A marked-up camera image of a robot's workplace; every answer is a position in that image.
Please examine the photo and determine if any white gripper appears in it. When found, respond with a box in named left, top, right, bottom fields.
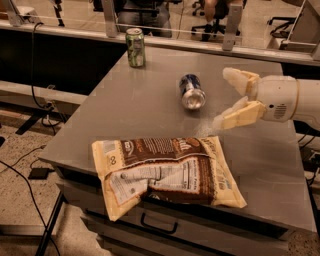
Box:
left=213, top=67, right=298, bottom=130

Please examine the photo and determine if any black power adapter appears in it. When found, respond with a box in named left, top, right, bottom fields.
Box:
left=28, top=168, right=50, bottom=180

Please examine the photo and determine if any grey drawer cabinet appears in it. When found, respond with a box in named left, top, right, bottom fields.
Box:
left=40, top=47, right=317, bottom=256

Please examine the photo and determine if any brown chip bag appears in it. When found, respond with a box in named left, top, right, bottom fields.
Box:
left=92, top=137, right=246, bottom=221

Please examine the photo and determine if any metal railing frame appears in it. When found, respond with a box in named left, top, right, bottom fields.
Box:
left=0, top=0, right=320, bottom=66

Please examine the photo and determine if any black office chair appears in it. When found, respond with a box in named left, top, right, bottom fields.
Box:
left=191, top=0, right=247, bottom=42
left=267, top=17, right=296, bottom=39

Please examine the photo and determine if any black hanging cable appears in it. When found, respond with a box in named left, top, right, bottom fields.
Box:
left=30, top=21, right=64, bottom=128

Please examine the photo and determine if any green soda can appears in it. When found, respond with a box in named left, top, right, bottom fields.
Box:
left=126, top=28, right=146, bottom=68

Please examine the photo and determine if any black drawer handle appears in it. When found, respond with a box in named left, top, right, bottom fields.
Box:
left=140, top=213, right=178, bottom=235

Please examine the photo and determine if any seated person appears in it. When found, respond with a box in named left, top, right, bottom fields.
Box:
left=204, top=0, right=247, bottom=36

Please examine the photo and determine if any blue pepsi can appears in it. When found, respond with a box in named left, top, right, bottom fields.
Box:
left=179, top=74, right=206, bottom=110

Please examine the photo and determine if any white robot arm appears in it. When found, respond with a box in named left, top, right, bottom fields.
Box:
left=213, top=67, right=320, bottom=130

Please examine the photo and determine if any black floor cable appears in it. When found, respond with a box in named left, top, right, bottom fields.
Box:
left=0, top=145, right=62, bottom=256

